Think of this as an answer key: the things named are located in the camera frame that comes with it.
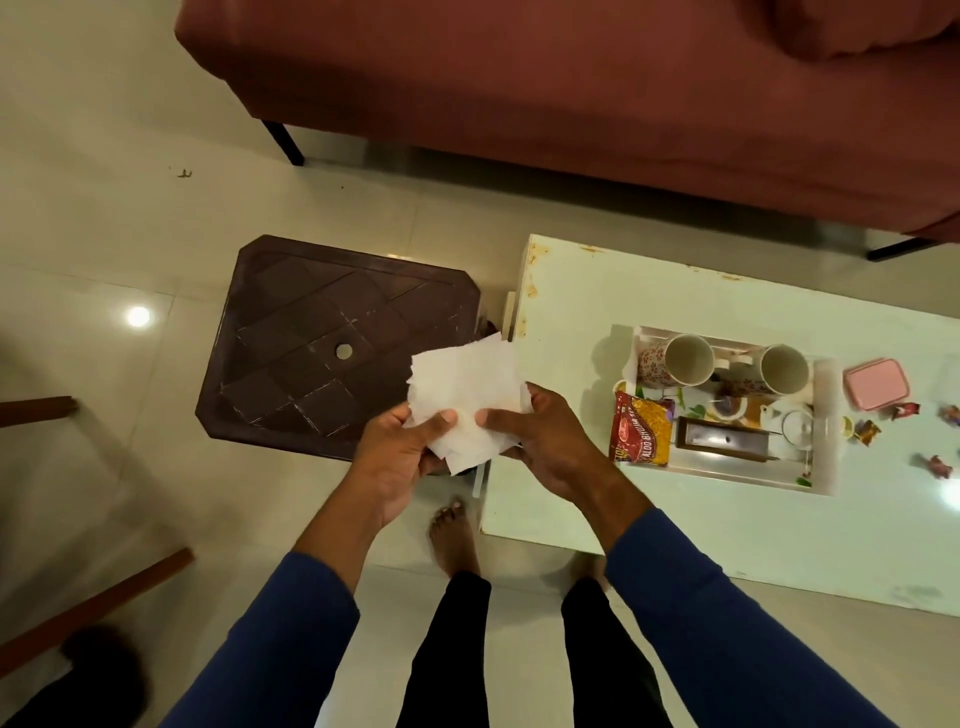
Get white paper tissues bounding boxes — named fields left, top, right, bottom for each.
left=405, top=332, right=534, bottom=477

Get person's left leg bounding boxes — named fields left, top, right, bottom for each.
left=394, top=570, right=493, bottom=728

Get brown wooden box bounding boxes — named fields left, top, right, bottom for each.
left=674, top=416, right=774, bottom=463

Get red yellow snack packet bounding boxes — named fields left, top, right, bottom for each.
left=608, top=390, right=677, bottom=468

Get person's left forearm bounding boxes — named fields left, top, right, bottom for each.
left=160, top=480, right=421, bottom=728

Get person's leg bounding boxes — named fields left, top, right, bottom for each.
left=394, top=570, right=493, bottom=728
left=561, top=576, right=674, bottom=728

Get red fabric sofa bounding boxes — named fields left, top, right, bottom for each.
left=174, top=0, right=960, bottom=262

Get black object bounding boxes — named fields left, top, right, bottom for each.
left=0, top=624, right=153, bottom=728

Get small white lidded jar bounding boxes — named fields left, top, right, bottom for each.
left=779, top=408, right=816, bottom=453

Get brown wooden chair frame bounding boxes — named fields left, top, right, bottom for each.
left=0, top=396, right=196, bottom=681

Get brown plastic stool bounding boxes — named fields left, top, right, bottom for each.
left=195, top=234, right=501, bottom=463

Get person's left hand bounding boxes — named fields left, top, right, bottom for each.
left=350, top=402, right=459, bottom=528

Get person's left foot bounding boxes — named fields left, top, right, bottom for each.
left=427, top=498, right=483, bottom=580

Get floral white mug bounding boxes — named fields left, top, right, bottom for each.
left=636, top=333, right=716, bottom=390
left=731, top=343, right=812, bottom=398

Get person's right forearm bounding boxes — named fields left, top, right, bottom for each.
left=573, top=472, right=901, bottom=728

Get pink plastic lunch box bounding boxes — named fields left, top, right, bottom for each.
left=842, top=358, right=912, bottom=413

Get white serving tray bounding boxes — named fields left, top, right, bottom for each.
left=619, top=324, right=840, bottom=497

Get person's right hand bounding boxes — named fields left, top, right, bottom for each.
left=474, top=381, right=603, bottom=510

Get person's right leg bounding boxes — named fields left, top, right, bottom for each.
left=561, top=576, right=674, bottom=728

